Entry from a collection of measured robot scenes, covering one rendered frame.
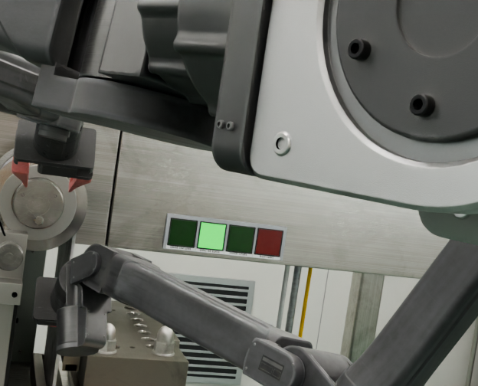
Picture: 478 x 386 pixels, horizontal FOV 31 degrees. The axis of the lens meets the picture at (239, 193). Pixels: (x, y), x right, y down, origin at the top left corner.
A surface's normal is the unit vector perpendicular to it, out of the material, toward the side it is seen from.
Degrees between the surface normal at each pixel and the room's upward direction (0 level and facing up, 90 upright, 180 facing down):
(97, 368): 90
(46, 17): 83
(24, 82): 93
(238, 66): 90
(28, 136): 50
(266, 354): 79
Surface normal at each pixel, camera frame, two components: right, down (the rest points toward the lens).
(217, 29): -0.73, 0.14
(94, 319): 0.73, -0.25
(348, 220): 0.26, 0.11
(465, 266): -0.65, -0.22
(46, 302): 0.30, -0.40
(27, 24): -0.38, -0.11
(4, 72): 0.90, 0.22
